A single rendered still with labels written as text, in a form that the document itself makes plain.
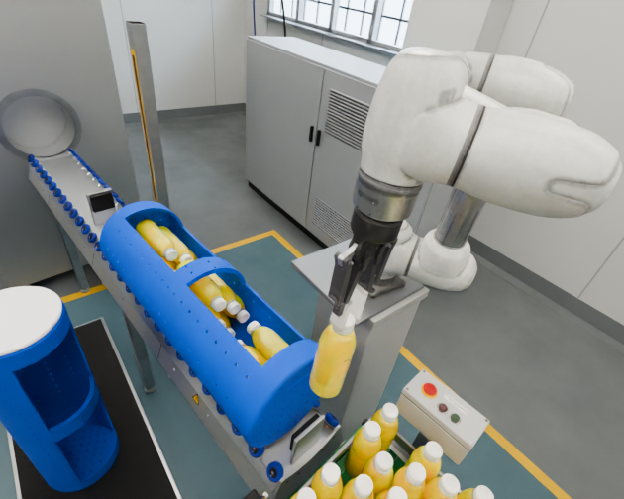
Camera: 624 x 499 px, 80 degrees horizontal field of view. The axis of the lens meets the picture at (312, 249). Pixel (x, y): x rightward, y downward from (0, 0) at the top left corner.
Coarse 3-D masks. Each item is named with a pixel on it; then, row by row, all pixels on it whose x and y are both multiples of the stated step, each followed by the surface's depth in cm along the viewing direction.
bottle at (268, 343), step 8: (256, 328) 105; (264, 328) 103; (256, 336) 102; (264, 336) 101; (272, 336) 101; (256, 344) 102; (264, 344) 100; (272, 344) 99; (280, 344) 99; (264, 352) 99; (272, 352) 98
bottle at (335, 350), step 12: (324, 336) 69; (336, 336) 68; (348, 336) 68; (324, 348) 69; (336, 348) 68; (348, 348) 68; (324, 360) 70; (336, 360) 69; (348, 360) 70; (312, 372) 75; (324, 372) 72; (336, 372) 71; (312, 384) 76; (324, 384) 73; (336, 384) 74; (324, 396) 76
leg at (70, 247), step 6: (54, 216) 219; (60, 228) 222; (60, 234) 228; (66, 234) 226; (66, 240) 228; (66, 246) 230; (72, 246) 233; (72, 252) 235; (72, 258) 237; (78, 258) 240; (72, 264) 239; (78, 264) 242; (78, 270) 244; (78, 276) 246; (84, 276) 249; (78, 282) 250; (84, 282) 251; (84, 288) 253
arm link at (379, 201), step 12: (360, 168) 51; (360, 180) 51; (372, 180) 48; (360, 192) 51; (372, 192) 49; (384, 192) 48; (396, 192) 48; (408, 192) 48; (360, 204) 52; (372, 204) 50; (384, 204) 49; (396, 204) 49; (408, 204) 50; (372, 216) 51; (384, 216) 50; (396, 216) 50; (408, 216) 52
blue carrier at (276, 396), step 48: (144, 240) 115; (192, 240) 138; (144, 288) 109; (240, 288) 124; (192, 336) 94; (240, 336) 120; (288, 336) 110; (240, 384) 84; (288, 384) 83; (240, 432) 86
